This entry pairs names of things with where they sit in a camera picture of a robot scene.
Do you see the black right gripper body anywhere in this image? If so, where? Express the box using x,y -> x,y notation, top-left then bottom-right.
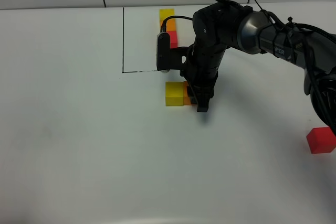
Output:
180,39 -> 226,95

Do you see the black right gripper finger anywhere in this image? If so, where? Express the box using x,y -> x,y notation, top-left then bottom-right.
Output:
186,85 -> 197,105
196,90 -> 213,113

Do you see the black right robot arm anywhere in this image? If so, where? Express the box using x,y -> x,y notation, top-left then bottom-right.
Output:
181,0 -> 335,130

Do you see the red template block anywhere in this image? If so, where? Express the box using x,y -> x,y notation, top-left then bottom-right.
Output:
167,30 -> 178,48

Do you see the orange template block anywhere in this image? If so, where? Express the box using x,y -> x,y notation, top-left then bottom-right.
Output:
160,19 -> 176,31

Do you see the yellow template block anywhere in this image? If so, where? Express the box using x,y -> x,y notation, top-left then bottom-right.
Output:
159,8 -> 175,22

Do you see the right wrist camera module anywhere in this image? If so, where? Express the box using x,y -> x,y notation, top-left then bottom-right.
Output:
156,32 -> 193,71

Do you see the black right camera cable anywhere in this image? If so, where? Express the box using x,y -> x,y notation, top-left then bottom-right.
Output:
160,15 -> 194,33

